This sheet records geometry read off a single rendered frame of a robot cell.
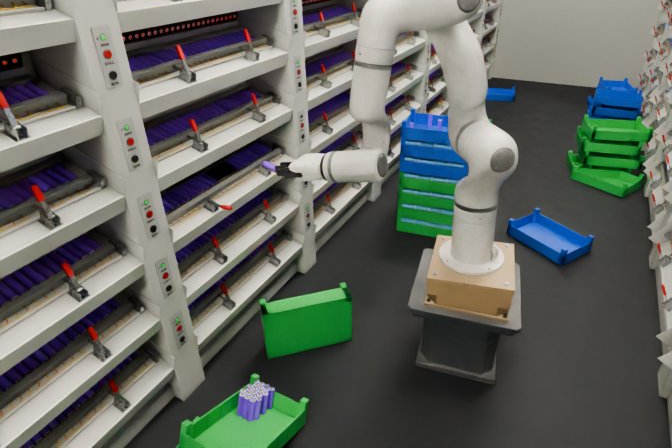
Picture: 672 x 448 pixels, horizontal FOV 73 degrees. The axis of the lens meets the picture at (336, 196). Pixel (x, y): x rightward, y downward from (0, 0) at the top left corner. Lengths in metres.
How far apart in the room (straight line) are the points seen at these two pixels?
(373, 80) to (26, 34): 0.68
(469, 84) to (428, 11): 0.21
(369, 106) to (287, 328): 0.82
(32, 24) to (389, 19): 0.69
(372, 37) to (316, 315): 0.91
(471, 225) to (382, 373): 0.59
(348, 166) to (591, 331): 1.14
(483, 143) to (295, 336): 0.88
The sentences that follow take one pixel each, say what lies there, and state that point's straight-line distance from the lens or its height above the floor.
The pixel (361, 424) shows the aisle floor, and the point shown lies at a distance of 1.48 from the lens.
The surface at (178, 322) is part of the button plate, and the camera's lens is 1.43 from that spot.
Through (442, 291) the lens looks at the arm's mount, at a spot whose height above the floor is 0.34.
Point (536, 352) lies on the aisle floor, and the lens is 1.77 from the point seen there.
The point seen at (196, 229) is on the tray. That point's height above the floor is 0.53.
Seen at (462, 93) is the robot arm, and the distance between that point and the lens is 1.17.
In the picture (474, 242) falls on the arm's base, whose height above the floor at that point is 0.48.
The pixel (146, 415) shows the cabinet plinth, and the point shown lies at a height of 0.03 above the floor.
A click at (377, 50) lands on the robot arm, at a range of 1.07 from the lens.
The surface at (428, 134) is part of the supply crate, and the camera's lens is 1.99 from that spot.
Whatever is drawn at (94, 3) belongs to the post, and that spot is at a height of 1.14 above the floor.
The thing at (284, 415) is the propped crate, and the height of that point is 0.01.
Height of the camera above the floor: 1.23
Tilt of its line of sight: 29 degrees down
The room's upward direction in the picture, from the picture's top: 2 degrees counter-clockwise
